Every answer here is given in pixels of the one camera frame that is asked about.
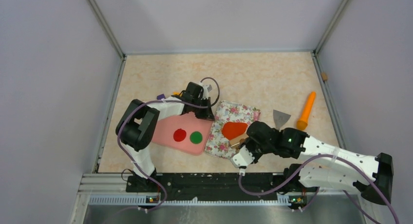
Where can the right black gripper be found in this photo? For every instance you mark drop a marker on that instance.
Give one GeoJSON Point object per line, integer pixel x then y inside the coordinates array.
{"type": "Point", "coordinates": [248, 143]}

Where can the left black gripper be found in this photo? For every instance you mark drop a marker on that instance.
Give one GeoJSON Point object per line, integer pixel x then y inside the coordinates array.
{"type": "Point", "coordinates": [206, 115]}

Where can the wooden rolling pin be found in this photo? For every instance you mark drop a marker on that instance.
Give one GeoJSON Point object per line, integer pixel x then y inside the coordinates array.
{"type": "Point", "coordinates": [236, 142]}

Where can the orange-red dough piece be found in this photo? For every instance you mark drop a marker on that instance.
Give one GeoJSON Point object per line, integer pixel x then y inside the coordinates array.
{"type": "Point", "coordinates": [231, 130]}

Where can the pink plastic tray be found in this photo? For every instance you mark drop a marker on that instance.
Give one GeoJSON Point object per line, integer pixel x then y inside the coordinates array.
{"type": "Point", "coordinates": [163, 134]}

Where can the floral patterned tray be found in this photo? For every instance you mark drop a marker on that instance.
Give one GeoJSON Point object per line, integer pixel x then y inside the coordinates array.
{"type": "Point", "coordinates": [231, 121]}

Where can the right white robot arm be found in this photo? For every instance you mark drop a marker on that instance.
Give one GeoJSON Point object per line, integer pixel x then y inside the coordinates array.
{"type": "Point", "coordinates": [323, 165]}

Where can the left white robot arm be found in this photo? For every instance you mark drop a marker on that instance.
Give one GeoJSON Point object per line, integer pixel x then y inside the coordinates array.
{"type": "Point", "coordinates": [137, 125]}

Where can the red dough disc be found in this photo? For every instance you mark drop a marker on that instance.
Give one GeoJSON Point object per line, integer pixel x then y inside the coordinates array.
{"type": "Point", "coordinates": [179, 135]}

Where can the green dough disc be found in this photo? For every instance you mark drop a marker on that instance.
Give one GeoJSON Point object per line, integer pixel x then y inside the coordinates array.
{"type": "Point", "coordinates": [196, 137]}

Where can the purple toy block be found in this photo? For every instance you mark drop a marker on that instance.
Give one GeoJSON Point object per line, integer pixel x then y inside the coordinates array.
{"type": "Point", "coordinates": [160, 97]}

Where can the orange toy carrot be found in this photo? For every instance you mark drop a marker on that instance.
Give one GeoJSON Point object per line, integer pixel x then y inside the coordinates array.
{"type": "Point", "coordinates": [302, 121]}

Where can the small wooden cork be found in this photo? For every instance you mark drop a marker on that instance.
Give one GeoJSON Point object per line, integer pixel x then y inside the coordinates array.
{"type": "Point", "coordinates": [324, 76]}

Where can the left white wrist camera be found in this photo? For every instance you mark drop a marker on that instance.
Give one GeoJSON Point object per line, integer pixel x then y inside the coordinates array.
{"type": "Point", "coordinates": [206, 88]}

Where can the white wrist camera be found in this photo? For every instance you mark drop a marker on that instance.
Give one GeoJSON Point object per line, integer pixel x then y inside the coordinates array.
{"type": "Point", "coordinates": [206, 88]}
{"type": "Point", "coordinates": [243, 158]}

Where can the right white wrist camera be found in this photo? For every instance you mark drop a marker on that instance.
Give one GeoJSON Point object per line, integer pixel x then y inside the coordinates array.
{"type": "Point", "coordinates": [243, 158]}

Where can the metal scraper wooden handle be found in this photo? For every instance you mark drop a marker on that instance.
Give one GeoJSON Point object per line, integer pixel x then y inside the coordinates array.
{"type": "Point", "coordinates": [280, 118]}

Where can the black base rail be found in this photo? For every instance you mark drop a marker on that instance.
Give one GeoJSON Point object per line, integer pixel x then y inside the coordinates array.
{"type": "Point", "coordinates": [204, 186]}

